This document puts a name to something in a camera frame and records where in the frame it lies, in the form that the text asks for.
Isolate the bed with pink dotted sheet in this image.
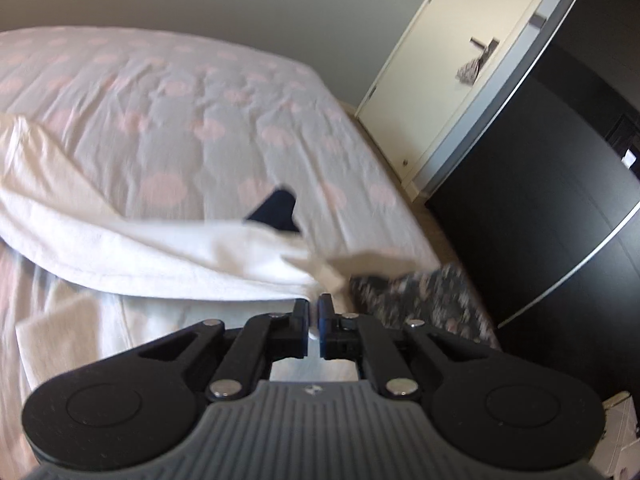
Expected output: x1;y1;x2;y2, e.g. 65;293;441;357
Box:
0;27;453;480

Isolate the white door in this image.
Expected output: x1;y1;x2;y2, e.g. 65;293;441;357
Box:
356;0;588;188

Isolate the white box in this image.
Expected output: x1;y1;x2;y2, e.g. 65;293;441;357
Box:
597;391;640;480

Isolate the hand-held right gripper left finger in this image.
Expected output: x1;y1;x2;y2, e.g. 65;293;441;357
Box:
137;297;308;402

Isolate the white ribbed cloth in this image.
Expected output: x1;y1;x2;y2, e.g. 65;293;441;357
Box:
15;294;126;386

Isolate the black wardrobe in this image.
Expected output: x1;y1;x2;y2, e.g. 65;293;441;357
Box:
424;0;640;396

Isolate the grey tassel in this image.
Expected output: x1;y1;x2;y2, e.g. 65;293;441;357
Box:
454;57;483;85

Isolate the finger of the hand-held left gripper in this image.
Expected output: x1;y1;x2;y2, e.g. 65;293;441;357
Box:
243;186;307;237

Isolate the white t-shirt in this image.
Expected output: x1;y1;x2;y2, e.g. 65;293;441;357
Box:
0;112;351;339

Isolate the metal door handle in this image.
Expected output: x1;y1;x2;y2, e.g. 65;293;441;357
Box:
470;36;501;58

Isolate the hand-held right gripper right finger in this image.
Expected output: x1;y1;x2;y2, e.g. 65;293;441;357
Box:
319;294;493;402

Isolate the dark floral cloth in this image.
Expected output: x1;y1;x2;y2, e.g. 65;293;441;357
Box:
347;262;503;353

